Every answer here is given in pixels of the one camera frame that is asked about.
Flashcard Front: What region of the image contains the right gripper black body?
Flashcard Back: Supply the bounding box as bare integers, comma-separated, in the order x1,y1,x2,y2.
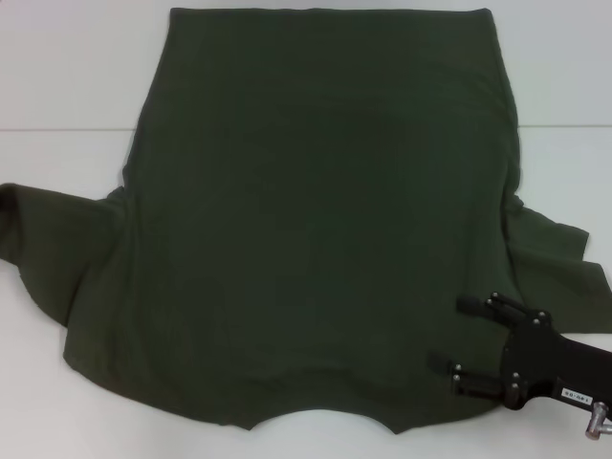
500,315,612,411

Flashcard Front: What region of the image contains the dark green t-shirt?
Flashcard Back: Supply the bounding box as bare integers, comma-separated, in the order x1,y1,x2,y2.
0,5,612,436

